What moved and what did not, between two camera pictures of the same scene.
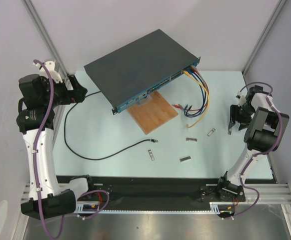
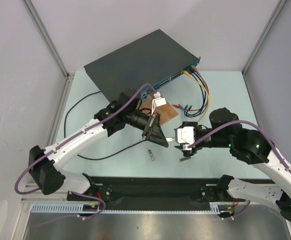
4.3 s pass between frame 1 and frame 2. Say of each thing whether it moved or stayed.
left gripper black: moved
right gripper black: moved
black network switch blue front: stayed
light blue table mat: stayed
